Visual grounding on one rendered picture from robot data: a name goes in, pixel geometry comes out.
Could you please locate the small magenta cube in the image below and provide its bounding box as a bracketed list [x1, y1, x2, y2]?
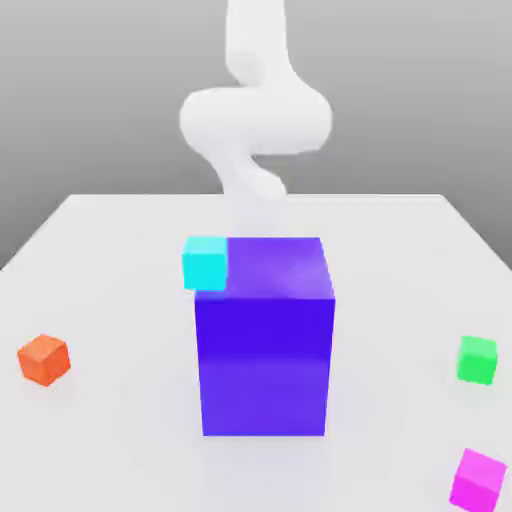
[448, 447, 509, 512]

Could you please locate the small cyan cube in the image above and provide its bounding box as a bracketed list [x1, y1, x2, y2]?
[181, 235, 229, 292]

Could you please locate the small orange cube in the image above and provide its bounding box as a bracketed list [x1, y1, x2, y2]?
[16, 334, 72, 388]

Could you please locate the small green cube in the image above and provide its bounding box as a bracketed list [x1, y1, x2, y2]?
[456, 335, 499, 387]

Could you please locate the large purple box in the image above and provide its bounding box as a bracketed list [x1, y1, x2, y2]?
[193, 236, 337, 438]

